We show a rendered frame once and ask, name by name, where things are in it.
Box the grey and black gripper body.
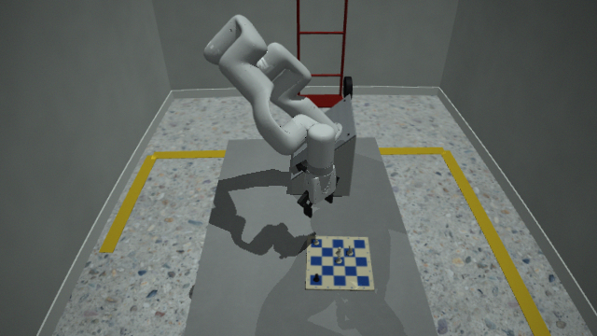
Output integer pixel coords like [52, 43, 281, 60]
[303, 165, 336, 204]

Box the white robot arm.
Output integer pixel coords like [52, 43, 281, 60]
[203, 15, 342, 176]

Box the cream and blue checkered game board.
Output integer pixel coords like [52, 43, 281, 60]
[306, 236, 374, 291]

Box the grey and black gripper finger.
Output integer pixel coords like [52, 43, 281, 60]
[325, 176, 340, 203]
[297, 190, 312, 218]

